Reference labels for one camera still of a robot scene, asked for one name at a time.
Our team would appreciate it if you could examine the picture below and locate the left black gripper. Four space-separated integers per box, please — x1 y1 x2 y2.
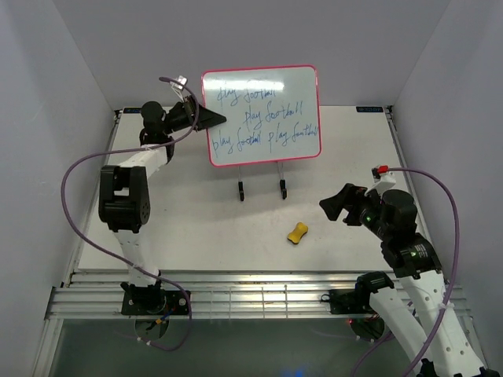
163 96 226 136

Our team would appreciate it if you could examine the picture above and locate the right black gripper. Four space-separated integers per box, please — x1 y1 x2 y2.
318 183 391 240

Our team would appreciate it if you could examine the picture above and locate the yellow bone-shaped eraser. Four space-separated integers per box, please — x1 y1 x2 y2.
287 222 309 244

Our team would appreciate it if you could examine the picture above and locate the pink framed whiteboard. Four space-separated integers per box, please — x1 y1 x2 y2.
201 64 322 167

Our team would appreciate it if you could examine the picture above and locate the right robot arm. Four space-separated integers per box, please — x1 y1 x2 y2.
319 184 499 376

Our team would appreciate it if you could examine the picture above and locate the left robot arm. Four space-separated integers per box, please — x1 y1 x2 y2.
98 96 226 315

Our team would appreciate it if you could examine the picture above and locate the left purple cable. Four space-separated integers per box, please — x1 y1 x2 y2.
61 76 205 352

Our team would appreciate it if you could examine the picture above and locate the purple cable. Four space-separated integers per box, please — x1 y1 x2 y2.
348 167 460 377
61 76 205 352

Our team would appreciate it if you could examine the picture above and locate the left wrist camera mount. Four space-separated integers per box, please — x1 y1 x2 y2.
170 75 187 101

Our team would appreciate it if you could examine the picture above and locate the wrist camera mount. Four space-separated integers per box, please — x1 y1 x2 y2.
365 165 396 196
170 75 187 101

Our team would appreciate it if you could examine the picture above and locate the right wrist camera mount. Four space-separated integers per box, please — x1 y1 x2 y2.
365 165 396 196

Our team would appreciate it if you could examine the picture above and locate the wire whiteboard stand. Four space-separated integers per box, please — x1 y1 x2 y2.
237 161 288 202

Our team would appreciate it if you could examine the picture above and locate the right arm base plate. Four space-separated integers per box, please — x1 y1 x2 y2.
320 289 374 315

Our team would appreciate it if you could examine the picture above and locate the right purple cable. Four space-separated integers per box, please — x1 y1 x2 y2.
348 167 460 377

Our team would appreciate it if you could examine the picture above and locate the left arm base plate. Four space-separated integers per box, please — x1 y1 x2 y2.
120 289 189 317

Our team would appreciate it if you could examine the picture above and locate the aluminium frame rail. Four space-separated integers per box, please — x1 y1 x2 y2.
43 270 472 321

